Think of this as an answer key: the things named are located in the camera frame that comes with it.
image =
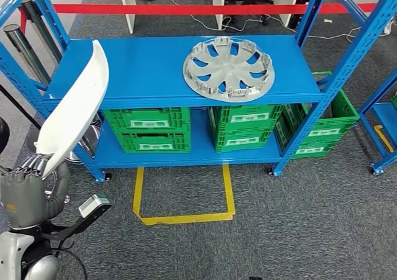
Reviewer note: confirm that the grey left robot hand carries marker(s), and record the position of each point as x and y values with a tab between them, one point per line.
21	200

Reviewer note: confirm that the white curved plastic part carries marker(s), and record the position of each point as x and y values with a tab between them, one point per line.
77	105

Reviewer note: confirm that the blue metal shelf rack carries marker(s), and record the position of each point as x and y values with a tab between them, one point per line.
387	120
149	68

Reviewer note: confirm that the black seat chrome stool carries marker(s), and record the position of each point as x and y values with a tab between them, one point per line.
4	136

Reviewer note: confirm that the black pole stand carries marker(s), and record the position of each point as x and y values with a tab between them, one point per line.
21	107

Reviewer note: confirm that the chrome stool base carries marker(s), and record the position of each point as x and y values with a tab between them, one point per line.
90	142

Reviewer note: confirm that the green plastic crate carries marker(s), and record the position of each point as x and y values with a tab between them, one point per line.
173	140
344	113
316	148
394	100
226	120
149	115
229	142

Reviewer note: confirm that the yellow floor tape square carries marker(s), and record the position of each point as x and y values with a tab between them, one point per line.
229	191
383	138

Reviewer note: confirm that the red barrier tape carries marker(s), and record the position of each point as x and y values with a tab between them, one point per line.
186	9

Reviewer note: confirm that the grey wheel cover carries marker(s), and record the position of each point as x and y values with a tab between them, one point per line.
228	70

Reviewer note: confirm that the black bag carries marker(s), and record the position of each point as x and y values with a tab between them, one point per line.
299	10

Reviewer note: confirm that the white power strip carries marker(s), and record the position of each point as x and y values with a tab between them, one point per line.
389	27

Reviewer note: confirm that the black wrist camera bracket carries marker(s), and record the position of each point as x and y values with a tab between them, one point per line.
71	228

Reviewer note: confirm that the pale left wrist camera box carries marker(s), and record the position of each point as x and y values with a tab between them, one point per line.
91	206

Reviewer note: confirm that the chrome stanchion post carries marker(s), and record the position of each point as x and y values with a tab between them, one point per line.
28	54
43	31

